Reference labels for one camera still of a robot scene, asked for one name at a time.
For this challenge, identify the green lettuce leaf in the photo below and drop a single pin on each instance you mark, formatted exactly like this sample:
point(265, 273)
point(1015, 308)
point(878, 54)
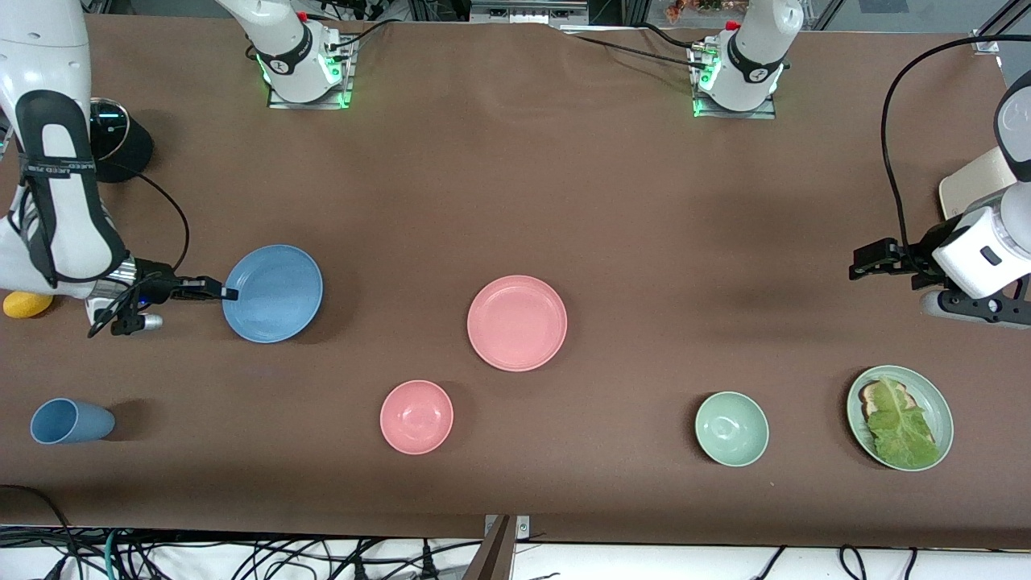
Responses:
point(902, 427)

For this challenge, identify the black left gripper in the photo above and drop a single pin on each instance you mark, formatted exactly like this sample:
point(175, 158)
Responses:
point(919, 256)

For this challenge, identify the small pink bowl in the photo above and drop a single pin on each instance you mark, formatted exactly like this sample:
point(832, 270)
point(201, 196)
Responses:
point(416, 417)

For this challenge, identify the green plate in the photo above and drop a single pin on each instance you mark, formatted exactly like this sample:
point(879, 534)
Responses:
point(944, 419)

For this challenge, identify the metal table edge bracket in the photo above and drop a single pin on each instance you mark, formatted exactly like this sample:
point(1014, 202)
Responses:
point(499, 548)

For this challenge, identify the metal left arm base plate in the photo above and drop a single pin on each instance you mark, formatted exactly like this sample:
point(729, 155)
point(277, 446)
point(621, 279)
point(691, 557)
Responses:
point(765, 114)

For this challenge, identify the toasted bread slice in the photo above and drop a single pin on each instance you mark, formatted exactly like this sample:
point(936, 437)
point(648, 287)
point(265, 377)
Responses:
point(869, 399)

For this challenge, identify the blue plastic cup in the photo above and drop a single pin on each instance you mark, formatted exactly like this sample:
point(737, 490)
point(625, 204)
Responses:
point(71, 421)

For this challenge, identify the glass lid blue knob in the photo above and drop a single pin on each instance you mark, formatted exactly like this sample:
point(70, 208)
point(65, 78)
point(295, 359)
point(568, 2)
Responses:
point(111, 125)

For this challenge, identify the pink plate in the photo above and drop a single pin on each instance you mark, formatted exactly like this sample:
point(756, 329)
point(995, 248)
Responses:
point(517, 324)

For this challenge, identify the blue plate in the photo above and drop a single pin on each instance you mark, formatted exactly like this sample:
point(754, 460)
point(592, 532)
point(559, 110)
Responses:
point(274, 294)

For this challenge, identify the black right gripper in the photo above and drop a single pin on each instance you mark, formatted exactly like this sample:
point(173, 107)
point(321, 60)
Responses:
point(156, 282)

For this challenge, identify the small green bowl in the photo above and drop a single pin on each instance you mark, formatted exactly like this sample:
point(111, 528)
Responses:
point(731, 428)

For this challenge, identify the aluminium frame corner bracket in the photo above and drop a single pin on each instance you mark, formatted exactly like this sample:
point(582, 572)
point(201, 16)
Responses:
point(995, 32)

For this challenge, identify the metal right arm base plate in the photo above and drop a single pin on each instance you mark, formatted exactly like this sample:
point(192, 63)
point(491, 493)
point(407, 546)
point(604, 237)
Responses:
point(346, 89)

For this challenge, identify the yellow toy fruit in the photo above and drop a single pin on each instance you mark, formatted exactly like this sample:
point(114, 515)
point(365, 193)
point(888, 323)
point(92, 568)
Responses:
point(24, 306)

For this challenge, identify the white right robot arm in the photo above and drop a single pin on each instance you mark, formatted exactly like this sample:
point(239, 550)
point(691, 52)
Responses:
point(48, 201)

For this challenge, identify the beige toaster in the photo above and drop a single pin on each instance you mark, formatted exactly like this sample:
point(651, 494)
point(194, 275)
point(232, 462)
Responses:
point(975, 181)

